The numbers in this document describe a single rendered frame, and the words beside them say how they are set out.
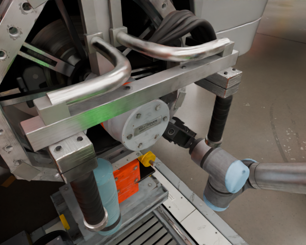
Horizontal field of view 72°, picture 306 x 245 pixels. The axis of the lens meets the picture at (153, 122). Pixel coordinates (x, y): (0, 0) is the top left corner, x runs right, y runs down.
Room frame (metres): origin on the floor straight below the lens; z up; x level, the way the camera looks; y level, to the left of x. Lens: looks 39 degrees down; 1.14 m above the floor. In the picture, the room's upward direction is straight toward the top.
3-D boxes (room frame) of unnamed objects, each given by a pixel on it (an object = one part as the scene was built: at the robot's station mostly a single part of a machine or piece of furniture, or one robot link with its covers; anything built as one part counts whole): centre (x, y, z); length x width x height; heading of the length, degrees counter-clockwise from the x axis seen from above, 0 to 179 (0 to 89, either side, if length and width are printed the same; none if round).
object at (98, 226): (0.19, 0.11, 0.83); 0.04 x 0.04 x 0.16
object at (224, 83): (0.43, -0.14, 0.93); 0.09 x 0.05 x 0.05; 38
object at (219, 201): (0.41, -0.23, 0.51); 0.12 x 0.09 x 0.12; 124
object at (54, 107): (0.32, 0.12, 1.03); 0.19 x 0.18 x 0.11; 38
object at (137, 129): (0.43, 0.07, 0.85); 0.21 x 0.14 x 0.14; 38
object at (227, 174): (0.41, -0.22, 0.62); 0.12 x 0.09 x 0.10; 38
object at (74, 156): (0.22, 0.13, 0.93); 0.09 x 0.05 x 0.05; 38
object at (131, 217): (0.62, 0.22, 0.13); 0.50 x 0.36 x 0.10; 128
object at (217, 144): (0.40, -0.16, 0.83); 0.04 x 0.04 x 0.16
